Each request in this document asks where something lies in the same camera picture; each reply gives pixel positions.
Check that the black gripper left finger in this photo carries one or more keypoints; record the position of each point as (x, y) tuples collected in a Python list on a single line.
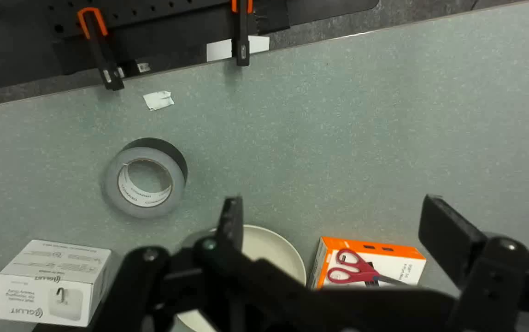
[(229, 232)]

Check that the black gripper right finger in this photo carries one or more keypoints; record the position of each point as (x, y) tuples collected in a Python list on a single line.
[(450, 238)]

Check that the grey masking tape roll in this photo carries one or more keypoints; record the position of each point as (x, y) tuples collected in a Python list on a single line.
[(146, 179)]

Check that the beige round plate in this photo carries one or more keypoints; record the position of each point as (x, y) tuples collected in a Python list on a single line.
[(259, 241)]

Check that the white tape scrap on table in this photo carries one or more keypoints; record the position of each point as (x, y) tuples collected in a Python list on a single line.
[(159, 99)]

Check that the orange scissors package box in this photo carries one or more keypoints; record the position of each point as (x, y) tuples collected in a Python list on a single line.
[(365, 263)]

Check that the white cardboard box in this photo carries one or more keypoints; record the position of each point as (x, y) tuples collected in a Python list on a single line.
[(54, 282)]

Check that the white label on board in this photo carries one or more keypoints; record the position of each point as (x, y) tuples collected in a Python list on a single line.
[(223, 48)]

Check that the black orange clamp right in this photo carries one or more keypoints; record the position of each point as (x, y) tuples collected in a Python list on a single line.
[(242, 9)]

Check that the black orange clamp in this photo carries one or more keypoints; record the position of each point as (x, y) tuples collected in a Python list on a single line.
[(96, 33), (242, 9)]

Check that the black orange clamp left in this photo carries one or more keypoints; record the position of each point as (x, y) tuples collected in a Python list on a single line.
[(96, 33)]

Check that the black perforated board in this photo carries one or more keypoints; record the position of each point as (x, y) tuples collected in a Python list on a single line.
[(43, 36)]

